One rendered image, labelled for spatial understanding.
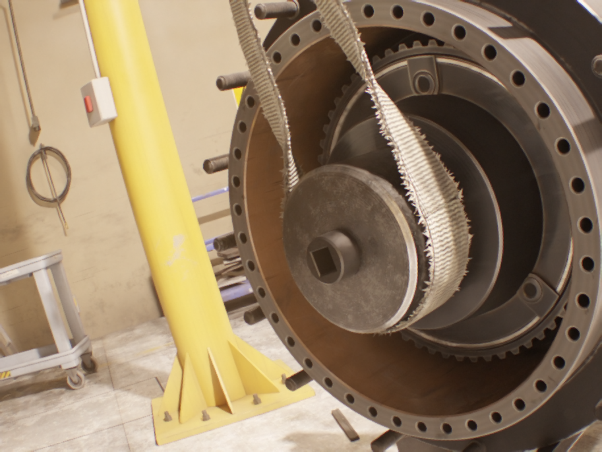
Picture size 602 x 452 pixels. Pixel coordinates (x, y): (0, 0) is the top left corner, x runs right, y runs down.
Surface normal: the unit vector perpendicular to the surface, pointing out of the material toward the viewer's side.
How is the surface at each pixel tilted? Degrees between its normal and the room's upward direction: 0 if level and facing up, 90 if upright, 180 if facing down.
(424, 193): 81
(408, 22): 90
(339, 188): 90
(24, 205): 90
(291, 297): 73
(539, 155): 90
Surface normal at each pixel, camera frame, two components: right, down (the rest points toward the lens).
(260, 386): -0.49, 0.22
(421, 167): 0.63, -0.29
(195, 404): 0.83, -0.20
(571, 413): -0.68, 0.26
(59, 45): 0.31, -0.01
